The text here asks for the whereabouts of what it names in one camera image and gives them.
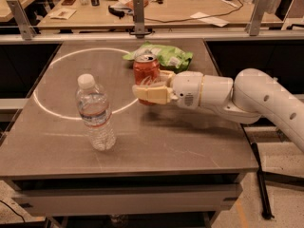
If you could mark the grey metal bracket middle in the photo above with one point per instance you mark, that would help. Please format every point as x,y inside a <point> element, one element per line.
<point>138,18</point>

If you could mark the grey metal bracket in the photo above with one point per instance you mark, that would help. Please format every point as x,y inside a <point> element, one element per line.
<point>138,18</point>
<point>26,30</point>
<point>253,26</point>

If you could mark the black sunglasses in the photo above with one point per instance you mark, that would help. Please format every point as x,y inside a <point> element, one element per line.
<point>118,13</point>

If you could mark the grey metal bracket left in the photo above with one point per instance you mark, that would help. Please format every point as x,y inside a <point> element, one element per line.
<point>26,30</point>

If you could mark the white table drawer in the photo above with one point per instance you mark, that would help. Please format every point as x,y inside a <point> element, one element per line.
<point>140,200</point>

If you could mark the black floor pole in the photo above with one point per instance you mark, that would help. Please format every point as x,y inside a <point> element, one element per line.
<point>266,207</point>

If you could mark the paper packet on desk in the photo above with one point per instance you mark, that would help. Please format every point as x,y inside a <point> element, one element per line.
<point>62,14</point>

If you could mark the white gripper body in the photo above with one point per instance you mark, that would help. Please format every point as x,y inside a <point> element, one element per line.
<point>187,88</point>

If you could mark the clear plastic water bottle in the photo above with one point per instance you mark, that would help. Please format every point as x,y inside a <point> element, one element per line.
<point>95,110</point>

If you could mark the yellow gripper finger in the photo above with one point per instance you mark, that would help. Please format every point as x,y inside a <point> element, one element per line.
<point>160,94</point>
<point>166,78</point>

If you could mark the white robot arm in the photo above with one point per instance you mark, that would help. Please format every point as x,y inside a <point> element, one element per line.
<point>251,95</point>

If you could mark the green chip bag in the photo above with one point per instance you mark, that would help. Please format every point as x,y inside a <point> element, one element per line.
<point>170,57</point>

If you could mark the grey metal bracket right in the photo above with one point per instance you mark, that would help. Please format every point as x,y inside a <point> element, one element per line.
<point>253,26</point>

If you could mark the red coke can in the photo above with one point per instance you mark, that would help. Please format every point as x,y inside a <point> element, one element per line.
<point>146,69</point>

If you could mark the white paper sheet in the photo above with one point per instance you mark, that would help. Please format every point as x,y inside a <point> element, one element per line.
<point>210,20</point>

